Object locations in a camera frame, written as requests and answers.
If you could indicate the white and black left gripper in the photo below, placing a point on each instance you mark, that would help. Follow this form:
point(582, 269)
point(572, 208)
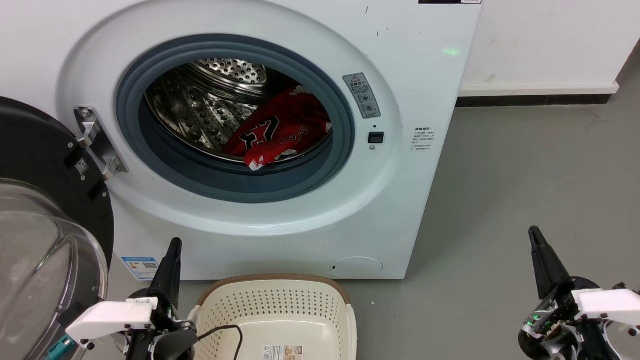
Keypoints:
point(112, 317)

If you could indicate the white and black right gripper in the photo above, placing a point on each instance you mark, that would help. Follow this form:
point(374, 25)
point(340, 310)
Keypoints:
point(600, 305)

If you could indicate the cream perforated laundry basket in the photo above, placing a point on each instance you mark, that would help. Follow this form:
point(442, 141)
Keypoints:
point(280, 305)

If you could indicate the printed warning label sticker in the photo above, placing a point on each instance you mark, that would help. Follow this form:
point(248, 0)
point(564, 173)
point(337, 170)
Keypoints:
point(283, 353)

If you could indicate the stainless steel washing machine drum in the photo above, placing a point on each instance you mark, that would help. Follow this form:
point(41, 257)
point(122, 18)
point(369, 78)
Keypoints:
point(200, 110)

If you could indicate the black washer door with glass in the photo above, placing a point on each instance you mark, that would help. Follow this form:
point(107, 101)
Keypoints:
point(40, 145)

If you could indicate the blue energy label sticker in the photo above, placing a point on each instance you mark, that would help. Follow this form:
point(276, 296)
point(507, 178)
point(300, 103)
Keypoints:
point(141, 268)

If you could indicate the grey rubber door gasket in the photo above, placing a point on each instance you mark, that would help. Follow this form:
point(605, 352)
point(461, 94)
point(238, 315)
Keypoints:
point(200, 181)

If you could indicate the teal plastic tag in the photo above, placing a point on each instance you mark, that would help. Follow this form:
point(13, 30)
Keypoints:
point(61, 347)

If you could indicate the QR code sticker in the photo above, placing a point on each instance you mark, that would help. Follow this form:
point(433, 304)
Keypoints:
point(82, 166)

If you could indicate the metal door hinge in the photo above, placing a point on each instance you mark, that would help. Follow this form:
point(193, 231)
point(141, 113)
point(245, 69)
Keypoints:
point(97, 140)

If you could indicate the white front-load washing machine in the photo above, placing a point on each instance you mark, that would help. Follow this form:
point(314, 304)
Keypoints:
point(400, 210)

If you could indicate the black and white baseboard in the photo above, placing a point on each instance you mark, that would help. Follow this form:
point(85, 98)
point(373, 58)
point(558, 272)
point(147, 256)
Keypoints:
point(535, 100)

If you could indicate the small text label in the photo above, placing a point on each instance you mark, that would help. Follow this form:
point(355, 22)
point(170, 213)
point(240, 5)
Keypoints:
point(423, 138)

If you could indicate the round white filter cover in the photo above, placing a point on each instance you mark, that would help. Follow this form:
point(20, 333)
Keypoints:
point(356, 267)

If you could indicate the red printed garment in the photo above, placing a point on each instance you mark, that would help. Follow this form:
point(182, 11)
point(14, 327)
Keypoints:
point(292, 120)

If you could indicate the black door latch socket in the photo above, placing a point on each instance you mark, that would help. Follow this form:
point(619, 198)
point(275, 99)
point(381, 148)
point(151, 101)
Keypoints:
point(376, 137)

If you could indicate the grey warning sticker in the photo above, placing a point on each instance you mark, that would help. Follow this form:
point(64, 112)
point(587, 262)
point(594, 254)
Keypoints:
point(362, 95)

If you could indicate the black control panel strip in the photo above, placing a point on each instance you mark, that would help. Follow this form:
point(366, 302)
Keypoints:
point(450, 1)

